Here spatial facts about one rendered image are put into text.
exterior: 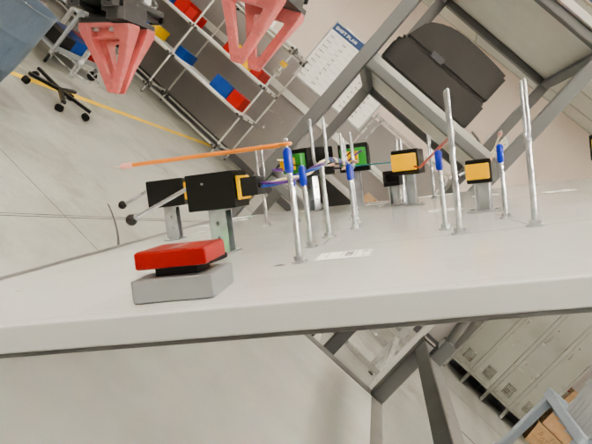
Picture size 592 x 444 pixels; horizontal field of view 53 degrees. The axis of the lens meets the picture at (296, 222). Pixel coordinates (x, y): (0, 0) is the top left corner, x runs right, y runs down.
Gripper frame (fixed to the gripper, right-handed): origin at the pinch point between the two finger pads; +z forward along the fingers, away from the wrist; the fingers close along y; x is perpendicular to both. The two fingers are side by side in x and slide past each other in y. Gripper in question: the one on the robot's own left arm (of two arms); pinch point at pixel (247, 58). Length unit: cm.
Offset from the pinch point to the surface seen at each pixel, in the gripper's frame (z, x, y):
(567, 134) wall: -64, -140, 749
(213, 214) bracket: 17.1, -1.8, -1.8
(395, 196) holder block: 15, -15, 64
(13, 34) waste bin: 13, 243, 244
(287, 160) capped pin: 7.8, -11.3, -13.5
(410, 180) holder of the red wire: 10, -17, 55
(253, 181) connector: 12.1, -5.2, -2.1
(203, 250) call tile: 13.9, -11.2, -26.4
